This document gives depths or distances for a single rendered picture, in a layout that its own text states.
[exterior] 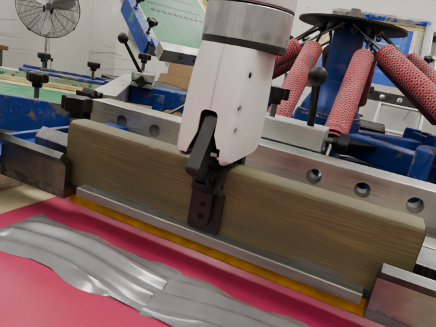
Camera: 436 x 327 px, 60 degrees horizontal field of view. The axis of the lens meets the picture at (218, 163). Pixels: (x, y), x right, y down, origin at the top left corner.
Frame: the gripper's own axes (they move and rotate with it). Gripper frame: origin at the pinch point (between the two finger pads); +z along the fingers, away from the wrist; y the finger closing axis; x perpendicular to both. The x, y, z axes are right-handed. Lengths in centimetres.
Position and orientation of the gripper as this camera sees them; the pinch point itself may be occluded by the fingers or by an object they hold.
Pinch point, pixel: (213, 204)
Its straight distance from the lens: 37.4
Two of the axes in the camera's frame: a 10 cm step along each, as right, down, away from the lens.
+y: -3.9, 1.9, -9.0
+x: 9.0, 2.6, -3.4
